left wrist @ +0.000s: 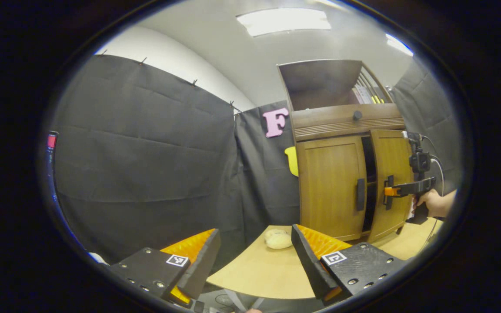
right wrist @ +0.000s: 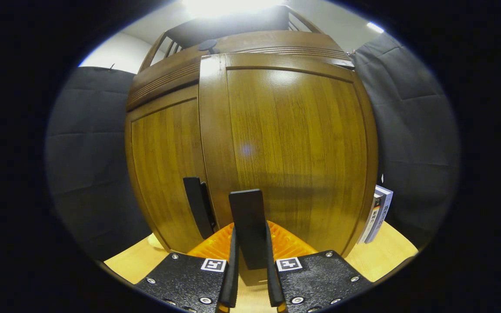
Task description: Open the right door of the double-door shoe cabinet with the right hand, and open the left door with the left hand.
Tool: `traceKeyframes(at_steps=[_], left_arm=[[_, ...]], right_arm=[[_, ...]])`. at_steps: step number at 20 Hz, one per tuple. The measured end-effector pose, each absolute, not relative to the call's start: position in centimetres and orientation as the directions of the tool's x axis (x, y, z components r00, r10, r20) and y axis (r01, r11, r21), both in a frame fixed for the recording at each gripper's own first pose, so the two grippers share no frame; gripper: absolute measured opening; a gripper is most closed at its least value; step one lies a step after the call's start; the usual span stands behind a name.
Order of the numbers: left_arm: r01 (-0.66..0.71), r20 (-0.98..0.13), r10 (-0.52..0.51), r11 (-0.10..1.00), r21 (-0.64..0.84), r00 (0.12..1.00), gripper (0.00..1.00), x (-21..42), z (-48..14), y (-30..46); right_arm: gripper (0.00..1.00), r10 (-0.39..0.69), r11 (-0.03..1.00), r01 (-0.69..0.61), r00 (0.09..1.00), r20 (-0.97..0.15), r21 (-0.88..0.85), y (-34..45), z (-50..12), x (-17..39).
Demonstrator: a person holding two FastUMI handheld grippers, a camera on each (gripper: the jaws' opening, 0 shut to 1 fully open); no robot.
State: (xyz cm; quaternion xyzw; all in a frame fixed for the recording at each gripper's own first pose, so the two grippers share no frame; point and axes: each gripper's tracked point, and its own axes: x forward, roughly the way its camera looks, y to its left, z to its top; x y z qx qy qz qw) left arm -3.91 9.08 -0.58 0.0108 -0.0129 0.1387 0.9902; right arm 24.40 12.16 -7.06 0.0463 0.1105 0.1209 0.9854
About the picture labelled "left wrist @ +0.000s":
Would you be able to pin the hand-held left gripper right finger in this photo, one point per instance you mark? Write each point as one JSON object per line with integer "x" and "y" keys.
{"x": 309, "y": 261}

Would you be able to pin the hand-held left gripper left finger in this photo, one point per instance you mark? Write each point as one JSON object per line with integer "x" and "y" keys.
{"x": 202, "y": 265}

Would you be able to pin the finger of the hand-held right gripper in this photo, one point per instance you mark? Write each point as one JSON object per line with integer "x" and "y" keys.
{"x": 402, "y": 190}

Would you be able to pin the wooden cabinet door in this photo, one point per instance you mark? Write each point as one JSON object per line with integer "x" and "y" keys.
{"x": 328, "y": 187}
{"x": 392, "y": 156}

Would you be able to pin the wooden double-door shoe cabinet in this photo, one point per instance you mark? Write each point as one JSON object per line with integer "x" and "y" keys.
{"x": 320, "y": 84}

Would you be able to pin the cream plush toy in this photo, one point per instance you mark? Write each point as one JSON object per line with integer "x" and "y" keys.
{"x": 278, "y": 239}

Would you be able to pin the pale book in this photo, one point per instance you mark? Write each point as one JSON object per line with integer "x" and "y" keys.
{"x": 370, "y": 93}

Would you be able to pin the white book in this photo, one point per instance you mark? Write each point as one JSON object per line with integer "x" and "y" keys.
{"x": 364, "y": 94}

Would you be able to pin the wooden drawer with black knob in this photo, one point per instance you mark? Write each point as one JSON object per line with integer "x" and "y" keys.
{"x": 328, "y": 121}

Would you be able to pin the white object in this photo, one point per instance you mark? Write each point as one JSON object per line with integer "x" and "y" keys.
{"x": 98, "y": 258}

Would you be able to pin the ceiling light panel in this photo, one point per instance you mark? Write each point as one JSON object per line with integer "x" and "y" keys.
{"x": 283, "y": 21}
{"x": 398, "y": 44}

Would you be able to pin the dark screen with red patch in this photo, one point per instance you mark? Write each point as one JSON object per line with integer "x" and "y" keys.
{"x": 51, "y": 148}

